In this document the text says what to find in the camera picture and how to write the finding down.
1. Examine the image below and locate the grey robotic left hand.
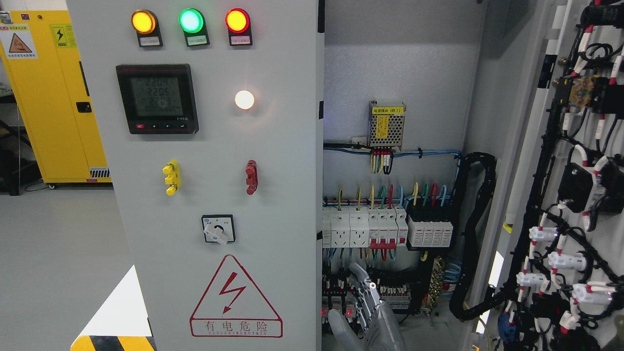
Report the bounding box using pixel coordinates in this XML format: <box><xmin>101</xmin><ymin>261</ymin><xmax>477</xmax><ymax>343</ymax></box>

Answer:
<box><xmin>328</xmin><ymin>262</ymin><xmax>408</xmax><ymax>351</ymax></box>

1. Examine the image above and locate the grey cabinet door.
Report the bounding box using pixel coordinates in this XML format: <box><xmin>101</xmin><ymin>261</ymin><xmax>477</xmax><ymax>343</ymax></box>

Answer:
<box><xmin>67</xmin><ymin>0</ymin><xmax>325</xmax><ymax>351</ymax></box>
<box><xmin>453</xmin><ymin>0</ymin><xmax>623</xmax><ymax>351</ymax></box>

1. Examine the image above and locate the red indicator lamp left door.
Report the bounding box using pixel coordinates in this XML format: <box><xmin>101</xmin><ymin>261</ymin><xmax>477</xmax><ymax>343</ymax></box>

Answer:
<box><xmin>225</xmin><ymin>7</ymin><xmax>251</xmax><ymax>34</ymax></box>

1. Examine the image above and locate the green indicator lamp left door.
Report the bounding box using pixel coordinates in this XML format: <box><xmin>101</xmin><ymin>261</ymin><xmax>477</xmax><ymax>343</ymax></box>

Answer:
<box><xmin>178</xmin><ymin>7</ymin><xmax>204</xmax><ymax>34</ymax></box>

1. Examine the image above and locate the yellow indicator lamp left door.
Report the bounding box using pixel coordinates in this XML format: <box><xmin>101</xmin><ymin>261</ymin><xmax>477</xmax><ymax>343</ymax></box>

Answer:
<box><xmin>131</xmin><ymin>9</ymin><xmax>157</xmax><ymax>34</ymax></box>

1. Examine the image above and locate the lower relay terminal row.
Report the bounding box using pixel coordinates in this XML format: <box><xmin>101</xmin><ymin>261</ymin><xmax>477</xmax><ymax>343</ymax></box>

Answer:
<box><xmin>320</xmin><ymin>267</ymin><xmax>412</xmax><ymax>332</ymax></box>

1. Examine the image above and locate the white breaker and socket row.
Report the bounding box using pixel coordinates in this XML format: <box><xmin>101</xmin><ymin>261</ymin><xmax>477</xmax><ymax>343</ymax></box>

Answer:
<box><xmin>321</xmin><ymin>206</ymin><xmax>408</xmax><ymax>250</ymax></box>

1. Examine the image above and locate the black surge protector block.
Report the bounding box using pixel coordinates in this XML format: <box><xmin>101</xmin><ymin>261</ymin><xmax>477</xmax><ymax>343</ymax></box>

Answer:
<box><xmin>407</xmin><ymin>203</ymin><xmax>454</xmax><ymax>249</ymax></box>

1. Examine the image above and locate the red electric danger sticker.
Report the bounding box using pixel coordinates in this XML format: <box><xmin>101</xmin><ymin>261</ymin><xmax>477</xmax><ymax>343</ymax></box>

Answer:
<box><xmin>189</xmin><ymin>254</ymin><xmax>283</xmax><ymax>338</ymax></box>

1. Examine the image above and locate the metal mesh power supply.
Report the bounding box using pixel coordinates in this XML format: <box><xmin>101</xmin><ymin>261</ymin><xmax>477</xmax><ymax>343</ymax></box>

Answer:
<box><xmin>368</xmin><ymin>100</ymin><xmax>407</xmax><ymax>151</ymax></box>

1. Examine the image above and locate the white indicator lamp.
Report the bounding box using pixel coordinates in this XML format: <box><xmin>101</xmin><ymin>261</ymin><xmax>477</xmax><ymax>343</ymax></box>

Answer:
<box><xmin>234</xmin><ymin>90</ymin><xmax>255</xmax><ymax>110</ymax></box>

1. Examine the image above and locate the black digital power meter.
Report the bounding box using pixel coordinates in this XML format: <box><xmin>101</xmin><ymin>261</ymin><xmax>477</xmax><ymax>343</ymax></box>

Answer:
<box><xmin>116</xmin><ymin>63</ymin><xmax>199</xmax><ymax>134</ymax></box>

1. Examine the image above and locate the yellow safety storage cabinet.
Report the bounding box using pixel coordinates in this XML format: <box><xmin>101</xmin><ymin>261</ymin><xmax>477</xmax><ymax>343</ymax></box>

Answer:
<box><xmin>1</xmin><ymin>11</ymin><xmax>111</xmax><ymax>186</ymax></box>

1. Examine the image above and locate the black corrugated cable conduit right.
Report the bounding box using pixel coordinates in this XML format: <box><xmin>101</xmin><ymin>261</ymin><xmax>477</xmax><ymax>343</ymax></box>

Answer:
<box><xmin>448</xmin><ymin>152</ymin><xmax>498</xmax><ymax>322</ymax></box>

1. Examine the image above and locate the white rotary selector switch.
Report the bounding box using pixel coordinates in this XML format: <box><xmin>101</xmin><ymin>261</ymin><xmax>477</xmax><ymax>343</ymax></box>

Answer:
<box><xmin>201</xmin><ymin>214</ymin><xmax>236</xmax><ymax>245</ymax></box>

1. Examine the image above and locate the red terminal post block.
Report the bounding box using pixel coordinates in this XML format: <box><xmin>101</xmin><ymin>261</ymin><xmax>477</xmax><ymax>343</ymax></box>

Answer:
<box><xmin>245</xmin><ymin>160</ymin><xmax>258</xmax><ymax>195</ymax></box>

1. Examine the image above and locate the yellow terminal post block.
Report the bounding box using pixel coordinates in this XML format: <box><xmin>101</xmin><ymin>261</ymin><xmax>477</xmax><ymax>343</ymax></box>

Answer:
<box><xmin>162</xmin><ymin>160</ymin><xmax>181</xmax><ymax>196</ymax></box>

